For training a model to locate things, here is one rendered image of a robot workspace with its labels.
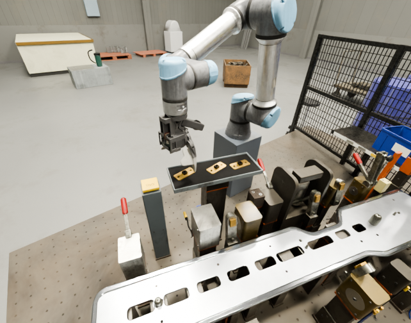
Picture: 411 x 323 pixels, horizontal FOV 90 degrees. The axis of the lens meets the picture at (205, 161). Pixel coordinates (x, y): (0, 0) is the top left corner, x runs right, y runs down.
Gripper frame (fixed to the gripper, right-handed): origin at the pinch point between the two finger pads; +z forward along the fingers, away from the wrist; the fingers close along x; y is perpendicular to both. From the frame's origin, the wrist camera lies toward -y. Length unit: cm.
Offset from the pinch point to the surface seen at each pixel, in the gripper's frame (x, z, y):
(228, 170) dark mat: 9.7, 6.1, -14.8
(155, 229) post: -1.2, 29.1, 15.2
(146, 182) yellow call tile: -5.1, 6.1, 13.8
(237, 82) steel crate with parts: -307, 108, -407
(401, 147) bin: 53, 11, -105
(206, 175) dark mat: 6.1, 6.1, -6.2
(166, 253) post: 0, 49, 13
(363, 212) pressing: 54, 22, -54
